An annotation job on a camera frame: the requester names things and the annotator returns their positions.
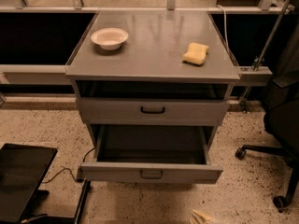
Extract metal diagonal rod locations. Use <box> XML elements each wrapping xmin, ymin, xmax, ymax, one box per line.
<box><xmin>238</xmin><ymin>0</ymin><xmax>293</xmax><ymax>112</ymax></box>

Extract black power adapter cable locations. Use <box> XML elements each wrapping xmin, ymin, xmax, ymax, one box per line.
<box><xmin>41</xmin><ymin>147</ymin><xmax>96</xmax><ymax>184</ymax></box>

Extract white bowl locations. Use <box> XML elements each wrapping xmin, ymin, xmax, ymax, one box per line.
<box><xmin>91</xmin><ymin>28</ymin><xmax>129</xmax><ymax>51</ymax></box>

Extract grey top drawer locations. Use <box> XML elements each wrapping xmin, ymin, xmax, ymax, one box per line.
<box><xmin>77</xmin><ymin>98</ymin><xmax>229</xmax><ymax>126</ymax></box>

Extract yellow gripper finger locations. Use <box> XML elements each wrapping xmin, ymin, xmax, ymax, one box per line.
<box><xmin>190</xmin><ymin>209</ymin><xmax>219</xmax><ymax>224</ymax></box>

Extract grey drawer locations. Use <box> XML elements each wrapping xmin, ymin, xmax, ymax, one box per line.
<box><xmin>81</xmin><ymin>125</ymin><xmax>222</xmax><ymax>184</ymax></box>
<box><xmin>77</xmin><ymin>98</ymin><xmax>229</xmax><ymax>126</ymax></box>

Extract black office chair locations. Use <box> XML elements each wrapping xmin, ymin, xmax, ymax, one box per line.
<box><xmin>235</xmin><ymin>23</ymin><xmax>299</xmax><ymax>212</ymax></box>

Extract white cable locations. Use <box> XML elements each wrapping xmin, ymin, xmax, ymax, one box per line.
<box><xmin>216</xmin><ymin>4</ymin><xmax>232</xmax><ymax>55</ymax></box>

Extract yellow sponge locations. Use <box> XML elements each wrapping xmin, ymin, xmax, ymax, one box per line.
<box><xmin>182</xmin><ymin>42</ymin><xmax>209</xmax><ymax>65</ymax></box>

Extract metal frame rail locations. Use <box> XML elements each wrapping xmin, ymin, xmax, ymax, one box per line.
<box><xmin>0</xmin><ymin>64</ymin><xmax>70</xmax><ymax>85</ymax></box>

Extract grey drawer cabinet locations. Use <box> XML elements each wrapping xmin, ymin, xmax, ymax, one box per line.
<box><xmin>64</xmin><ymin>8</ymin><xmax>242</xmax><ymax>147</ymax></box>

